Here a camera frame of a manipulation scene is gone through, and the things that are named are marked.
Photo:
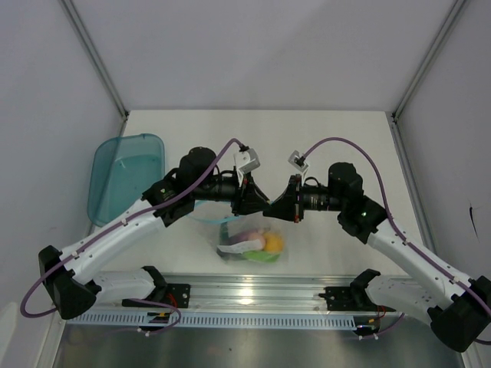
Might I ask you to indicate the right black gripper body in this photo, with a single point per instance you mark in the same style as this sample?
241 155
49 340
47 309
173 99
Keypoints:
300 205

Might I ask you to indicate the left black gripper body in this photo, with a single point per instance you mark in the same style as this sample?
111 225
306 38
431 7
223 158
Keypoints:
238 201

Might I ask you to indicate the purple toy eggplant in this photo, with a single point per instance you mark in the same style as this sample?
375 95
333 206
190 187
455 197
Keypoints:
242 236

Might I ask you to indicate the pink toy food piece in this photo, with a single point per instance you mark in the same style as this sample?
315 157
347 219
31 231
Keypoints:
255 242

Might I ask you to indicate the yellow toy lemon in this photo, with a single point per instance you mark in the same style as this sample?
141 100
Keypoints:
274 243

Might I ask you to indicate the clear zip top bag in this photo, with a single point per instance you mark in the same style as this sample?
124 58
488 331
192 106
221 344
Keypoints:
208 216

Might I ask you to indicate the dark green toy chili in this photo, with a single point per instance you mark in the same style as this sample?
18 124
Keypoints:
223 237

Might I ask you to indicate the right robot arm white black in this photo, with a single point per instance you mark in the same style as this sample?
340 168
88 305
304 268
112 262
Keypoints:
454 305

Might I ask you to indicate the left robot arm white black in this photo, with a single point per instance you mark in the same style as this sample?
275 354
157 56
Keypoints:
165 202

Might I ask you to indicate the teal plastic bin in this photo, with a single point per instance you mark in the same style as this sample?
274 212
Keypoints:
123 168

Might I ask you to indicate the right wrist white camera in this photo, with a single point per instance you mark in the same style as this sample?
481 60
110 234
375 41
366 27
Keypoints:
300 163

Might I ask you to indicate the wrist white camera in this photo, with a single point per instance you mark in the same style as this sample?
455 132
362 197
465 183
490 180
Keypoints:
245 162
300 163

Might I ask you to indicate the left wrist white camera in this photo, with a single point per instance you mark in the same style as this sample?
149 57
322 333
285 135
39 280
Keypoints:
245 162

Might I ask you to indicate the aluminium mounting rail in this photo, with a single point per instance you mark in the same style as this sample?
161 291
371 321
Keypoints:
268 295

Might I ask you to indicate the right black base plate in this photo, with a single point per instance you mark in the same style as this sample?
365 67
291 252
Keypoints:
348 299

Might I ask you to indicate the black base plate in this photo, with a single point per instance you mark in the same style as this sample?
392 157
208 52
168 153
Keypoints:
348 299
176 295

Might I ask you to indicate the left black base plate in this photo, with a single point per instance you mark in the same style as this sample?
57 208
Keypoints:
176 295

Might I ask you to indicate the right aluminium frame post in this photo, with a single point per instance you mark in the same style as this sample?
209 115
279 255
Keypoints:
436 45

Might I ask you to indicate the aluminium frame post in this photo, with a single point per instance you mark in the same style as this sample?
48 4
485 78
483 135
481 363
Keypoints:
436 45
83 35

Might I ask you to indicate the white slotted cable duct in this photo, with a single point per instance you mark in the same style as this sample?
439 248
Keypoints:
217 320

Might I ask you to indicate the left aluminium frame post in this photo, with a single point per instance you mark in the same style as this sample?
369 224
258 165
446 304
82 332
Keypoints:
83 35

